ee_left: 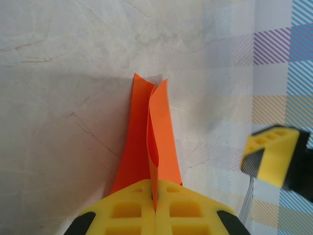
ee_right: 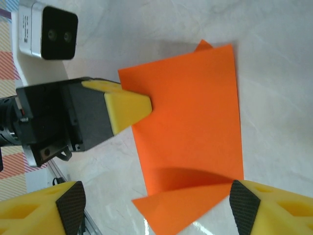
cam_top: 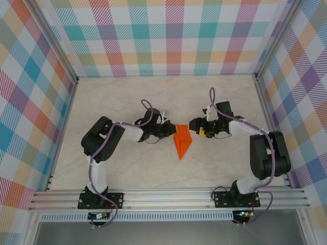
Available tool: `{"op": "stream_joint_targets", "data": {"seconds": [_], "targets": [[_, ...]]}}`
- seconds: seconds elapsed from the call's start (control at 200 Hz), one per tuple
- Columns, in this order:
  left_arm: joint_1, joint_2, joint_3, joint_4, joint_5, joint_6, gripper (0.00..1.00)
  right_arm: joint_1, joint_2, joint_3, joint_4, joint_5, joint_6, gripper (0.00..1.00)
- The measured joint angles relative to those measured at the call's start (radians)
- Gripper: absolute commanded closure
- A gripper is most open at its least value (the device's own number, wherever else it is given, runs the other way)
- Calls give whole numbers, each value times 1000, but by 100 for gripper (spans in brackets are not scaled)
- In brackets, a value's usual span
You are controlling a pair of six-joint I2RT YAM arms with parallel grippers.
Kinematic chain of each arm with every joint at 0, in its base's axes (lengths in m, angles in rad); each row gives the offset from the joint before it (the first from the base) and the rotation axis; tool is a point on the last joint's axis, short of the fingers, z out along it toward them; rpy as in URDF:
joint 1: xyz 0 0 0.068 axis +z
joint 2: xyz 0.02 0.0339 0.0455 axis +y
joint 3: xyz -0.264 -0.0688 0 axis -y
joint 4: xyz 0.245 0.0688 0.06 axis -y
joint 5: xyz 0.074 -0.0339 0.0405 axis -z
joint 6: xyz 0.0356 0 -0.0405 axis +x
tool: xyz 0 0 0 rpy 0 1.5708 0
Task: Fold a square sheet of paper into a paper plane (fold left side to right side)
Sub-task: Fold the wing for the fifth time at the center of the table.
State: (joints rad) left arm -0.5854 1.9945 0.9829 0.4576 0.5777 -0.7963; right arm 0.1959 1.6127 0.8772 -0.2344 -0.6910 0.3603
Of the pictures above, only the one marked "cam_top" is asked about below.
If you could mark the orange square paper sheet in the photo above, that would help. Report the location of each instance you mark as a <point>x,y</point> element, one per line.
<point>182,143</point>

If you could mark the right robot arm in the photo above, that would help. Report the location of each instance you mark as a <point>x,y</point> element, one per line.
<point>268,153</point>

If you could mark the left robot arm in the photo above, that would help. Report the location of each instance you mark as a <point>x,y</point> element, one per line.
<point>102,143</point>

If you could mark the circuit board with green light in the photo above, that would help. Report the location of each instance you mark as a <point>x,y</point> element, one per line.
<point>244,214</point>

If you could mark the small black circuit board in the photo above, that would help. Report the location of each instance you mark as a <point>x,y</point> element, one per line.
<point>98,216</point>

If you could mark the grey metal panel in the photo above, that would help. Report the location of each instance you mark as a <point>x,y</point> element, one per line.
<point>166,233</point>

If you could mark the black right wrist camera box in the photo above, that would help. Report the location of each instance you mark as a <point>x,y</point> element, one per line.
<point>196,123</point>

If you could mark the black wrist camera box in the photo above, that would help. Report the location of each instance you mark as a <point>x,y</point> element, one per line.
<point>167,123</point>
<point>196,123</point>

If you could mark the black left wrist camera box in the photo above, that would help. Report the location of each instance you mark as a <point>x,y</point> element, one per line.
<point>167,123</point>

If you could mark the white right camera bracket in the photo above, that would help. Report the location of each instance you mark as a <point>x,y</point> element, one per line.
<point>209,112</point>

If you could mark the aluminium table side rail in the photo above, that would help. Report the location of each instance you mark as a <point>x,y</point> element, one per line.
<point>270,127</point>
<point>64,127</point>

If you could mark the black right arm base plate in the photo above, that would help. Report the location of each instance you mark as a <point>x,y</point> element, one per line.
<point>221,200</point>

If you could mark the aluminium mounting rail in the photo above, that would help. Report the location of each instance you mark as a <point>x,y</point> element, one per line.
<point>166,199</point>

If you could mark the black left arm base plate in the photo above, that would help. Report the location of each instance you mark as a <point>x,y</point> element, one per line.
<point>116,200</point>

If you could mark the aluminium frame post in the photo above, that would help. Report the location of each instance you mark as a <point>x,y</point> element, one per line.
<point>276,38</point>
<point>55,43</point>

